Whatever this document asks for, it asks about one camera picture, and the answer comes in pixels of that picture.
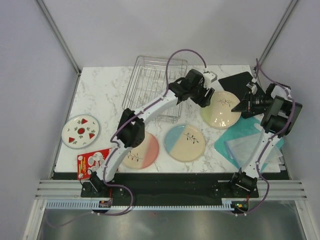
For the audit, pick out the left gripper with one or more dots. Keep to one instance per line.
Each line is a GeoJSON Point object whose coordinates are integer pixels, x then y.
{"type": "Point", "coordinates": [207, 98]}

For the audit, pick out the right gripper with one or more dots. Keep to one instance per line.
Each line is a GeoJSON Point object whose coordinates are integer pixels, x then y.
{"type": "Point", "coordinates": [245, 106]}

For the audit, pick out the green and cream plate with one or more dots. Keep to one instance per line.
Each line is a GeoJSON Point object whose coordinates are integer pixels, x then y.
{"type": "Point", "coordinates": [219, 113]}

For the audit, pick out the blue and cream plate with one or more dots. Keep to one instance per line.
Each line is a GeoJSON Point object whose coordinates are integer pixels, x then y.
{"type": "Point", "coordinates": [184, 143]}

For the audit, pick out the metal wire dish rack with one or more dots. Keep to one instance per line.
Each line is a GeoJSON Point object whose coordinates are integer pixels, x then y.
{"type": "Point", "coordinates": [148, 79]}

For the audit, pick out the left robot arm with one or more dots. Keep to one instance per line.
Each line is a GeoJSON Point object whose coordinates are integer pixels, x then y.
{"type": "Point", "coordinates": [130, 132]}

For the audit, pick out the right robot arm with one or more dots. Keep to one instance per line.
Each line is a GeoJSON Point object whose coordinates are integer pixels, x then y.
{"type": "Point", "coordinates": [280, 112]}

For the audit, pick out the black square mat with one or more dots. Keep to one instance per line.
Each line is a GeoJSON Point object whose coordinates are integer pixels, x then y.
{"type": "Point", "coordinates": [237, 85]}

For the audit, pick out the teal cutting mat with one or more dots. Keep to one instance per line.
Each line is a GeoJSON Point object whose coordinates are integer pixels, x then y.
{"type": "Point", "coordinates": [243, 127]}

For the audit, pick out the pink and cream plate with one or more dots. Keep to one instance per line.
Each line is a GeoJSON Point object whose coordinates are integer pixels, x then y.
{"type": "Point", "coordinates": [143, 155]}

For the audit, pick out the watermelon pattern plate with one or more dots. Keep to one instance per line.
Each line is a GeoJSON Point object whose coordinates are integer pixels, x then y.
{"type": "Point", "coordinates": [80, 131]}

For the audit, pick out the red instruction card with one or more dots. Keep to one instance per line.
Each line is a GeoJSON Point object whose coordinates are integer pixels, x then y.
{"type": "Point", "coordinates": [89, 162]}

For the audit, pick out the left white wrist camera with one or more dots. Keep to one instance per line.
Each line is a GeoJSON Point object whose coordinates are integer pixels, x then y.
{"type": "Point", "coordinates": [209, 78]}

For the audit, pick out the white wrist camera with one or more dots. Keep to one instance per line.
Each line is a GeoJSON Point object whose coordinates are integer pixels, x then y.
{"type": "Point", "coordinates": [252, 85]}
{"type": "Point", "coordinates": [209, 78]}

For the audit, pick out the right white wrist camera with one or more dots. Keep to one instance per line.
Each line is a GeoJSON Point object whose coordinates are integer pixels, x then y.
{"type": "Point", "coordinates": [252, 85]}

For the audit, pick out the right aluminium frame post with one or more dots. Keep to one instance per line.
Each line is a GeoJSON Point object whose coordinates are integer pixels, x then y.
{"type": "Point", "coordinates": [278, 30]}

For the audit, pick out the aluminium frame post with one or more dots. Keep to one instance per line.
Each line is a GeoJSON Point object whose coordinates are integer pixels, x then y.
{"type": "Point", "coordinates": [278, 30]}
{"type": "Point", "coordinates": [58, 35]}

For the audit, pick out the left aluminium frame post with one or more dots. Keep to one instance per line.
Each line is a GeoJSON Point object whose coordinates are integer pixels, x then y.
{"type": "Point", "coordinates": [58, 35]}

